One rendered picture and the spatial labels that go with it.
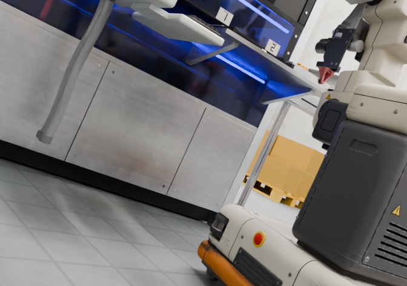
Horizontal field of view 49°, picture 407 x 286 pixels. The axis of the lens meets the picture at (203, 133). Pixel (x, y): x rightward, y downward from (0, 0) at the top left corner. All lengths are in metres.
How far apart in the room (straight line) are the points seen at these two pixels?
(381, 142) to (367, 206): 0.18
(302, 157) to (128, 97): 4.43
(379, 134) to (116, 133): 1.23
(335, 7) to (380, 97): 9.79
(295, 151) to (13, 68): 4.89
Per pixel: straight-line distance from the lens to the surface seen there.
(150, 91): 2.14
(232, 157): 2.44
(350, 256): 1.27
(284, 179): 5.84
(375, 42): 1.76
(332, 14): 11.05
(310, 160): 6.24
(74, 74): 1.77
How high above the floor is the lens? 0.49
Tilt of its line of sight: 1 degrees down
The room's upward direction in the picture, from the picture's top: 25 degrees clockwise
